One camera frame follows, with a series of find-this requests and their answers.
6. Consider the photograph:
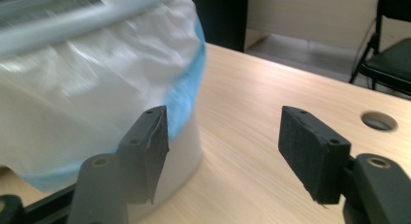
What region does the black curtain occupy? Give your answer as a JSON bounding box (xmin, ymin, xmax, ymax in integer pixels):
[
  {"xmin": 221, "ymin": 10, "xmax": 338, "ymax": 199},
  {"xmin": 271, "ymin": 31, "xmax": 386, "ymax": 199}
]
[{"xmin": 187, "ymin": 0, "xmax": 250, "ymax": 53}]

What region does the white and grey trash can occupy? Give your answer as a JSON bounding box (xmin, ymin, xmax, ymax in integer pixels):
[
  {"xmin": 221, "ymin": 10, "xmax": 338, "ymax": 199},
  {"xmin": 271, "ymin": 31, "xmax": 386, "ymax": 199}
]
[{"xmin": 0, "ymin": 0, "xmax": 207, "ymax": 224}]

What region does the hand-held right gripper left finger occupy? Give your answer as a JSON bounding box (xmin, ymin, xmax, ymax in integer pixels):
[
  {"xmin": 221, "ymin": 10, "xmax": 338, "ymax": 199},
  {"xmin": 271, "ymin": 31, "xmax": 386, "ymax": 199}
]
[{"xmin": 116, "ymin": 105, "xmax": 171, "ymax": 206}]

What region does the black folding chair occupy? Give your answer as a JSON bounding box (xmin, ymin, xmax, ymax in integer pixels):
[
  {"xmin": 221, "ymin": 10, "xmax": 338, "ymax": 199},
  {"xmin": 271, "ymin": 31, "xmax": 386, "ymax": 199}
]
[{"xmin": 348, "ymin": 0, "xmax": 411, "ymax": 97}]

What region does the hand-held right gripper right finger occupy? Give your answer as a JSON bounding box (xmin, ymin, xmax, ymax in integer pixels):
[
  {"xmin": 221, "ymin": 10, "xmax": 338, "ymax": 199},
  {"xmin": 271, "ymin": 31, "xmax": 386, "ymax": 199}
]
[{"xmin": 277, "ymin": 105, "xmax": 353, "ymax": 206}]

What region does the clear plastic bin liner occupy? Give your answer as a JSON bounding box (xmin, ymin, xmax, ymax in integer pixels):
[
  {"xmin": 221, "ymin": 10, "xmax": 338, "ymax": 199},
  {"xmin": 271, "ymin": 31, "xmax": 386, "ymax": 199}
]
[{"xmin": 0, "ymin": 0, "xmax": 207, "ymax": 193}]

